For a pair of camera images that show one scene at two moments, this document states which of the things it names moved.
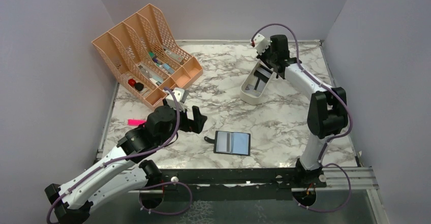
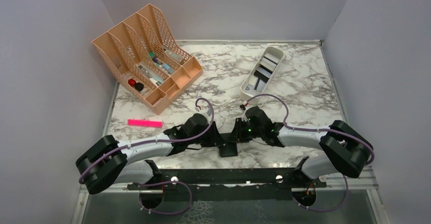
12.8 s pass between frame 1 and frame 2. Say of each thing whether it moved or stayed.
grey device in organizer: stayed
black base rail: stayed
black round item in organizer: stayed
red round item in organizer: stayed
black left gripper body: moved
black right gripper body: moved
